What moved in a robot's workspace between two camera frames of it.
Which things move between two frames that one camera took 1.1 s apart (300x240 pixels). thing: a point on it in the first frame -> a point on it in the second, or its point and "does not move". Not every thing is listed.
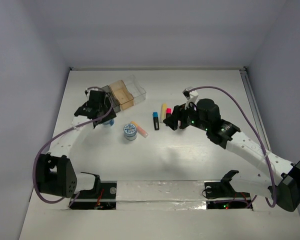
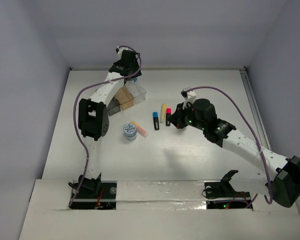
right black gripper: [178, 114] does not move
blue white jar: [130, 132] does not move
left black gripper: [101, 117] -> [131, 75]
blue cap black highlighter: [155, 116] does not move
